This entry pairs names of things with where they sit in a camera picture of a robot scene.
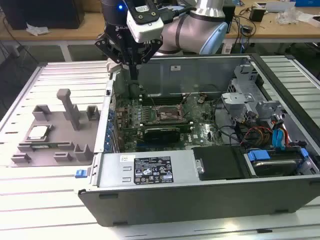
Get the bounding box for silver CPU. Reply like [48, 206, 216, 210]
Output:
[27, 126, 49, 141]

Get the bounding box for black box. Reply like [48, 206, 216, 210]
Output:
[222, 3, 237, 35]

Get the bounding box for light wooden desk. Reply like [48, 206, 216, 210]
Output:
[0, 0, 320, 48]

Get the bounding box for clear plastic bag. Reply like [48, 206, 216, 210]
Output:
[276, 6, 301, 26]

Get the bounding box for hard disk blue carrier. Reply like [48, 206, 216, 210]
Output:
[246, 147, 311, 178]

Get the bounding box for small black adapter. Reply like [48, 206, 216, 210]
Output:
[249, 6, 265, 23]

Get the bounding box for open PC case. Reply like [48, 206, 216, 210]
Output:
[77, 52, 320, 227]

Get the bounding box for green RAM stick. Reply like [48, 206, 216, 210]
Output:
[29, 142, 73, 149]

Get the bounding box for black cable white label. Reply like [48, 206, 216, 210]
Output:
[128, 83, 144, 99]

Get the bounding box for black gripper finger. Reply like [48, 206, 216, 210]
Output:
[133, 39, 163, 80]
[94, 33, 135, 80]

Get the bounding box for white crumpled paper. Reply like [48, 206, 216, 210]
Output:
[26, 22, 50, 36]

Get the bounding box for silver power supply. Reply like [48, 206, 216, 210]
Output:
[96, 151, 198, 188]

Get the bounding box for silver drive cage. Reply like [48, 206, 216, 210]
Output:
[221, 91, 288, 126]

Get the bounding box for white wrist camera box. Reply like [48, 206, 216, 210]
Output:
[126, 4, 165, 43]

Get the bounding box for black computer tower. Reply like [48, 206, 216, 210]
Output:
[0, 0, 85, 30]

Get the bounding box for graphics card black cooler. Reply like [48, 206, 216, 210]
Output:
[123, 121, 194, 145]

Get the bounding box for blue data cable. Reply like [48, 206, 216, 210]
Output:
[271, 128, 288, 151]

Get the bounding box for coloured power wire bundle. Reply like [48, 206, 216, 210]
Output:
[239, 126, 273, 147]

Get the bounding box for thin metal locking lever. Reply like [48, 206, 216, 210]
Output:
[142, 87, 159, 109]

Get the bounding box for grey parts rack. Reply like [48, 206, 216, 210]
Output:
[9, 88, 103, 167]

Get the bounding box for green motherboard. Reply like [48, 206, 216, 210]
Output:
[113, 92, 226, 153]

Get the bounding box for RAM slot white latches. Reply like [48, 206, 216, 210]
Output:
[139, 122, 194, 127]

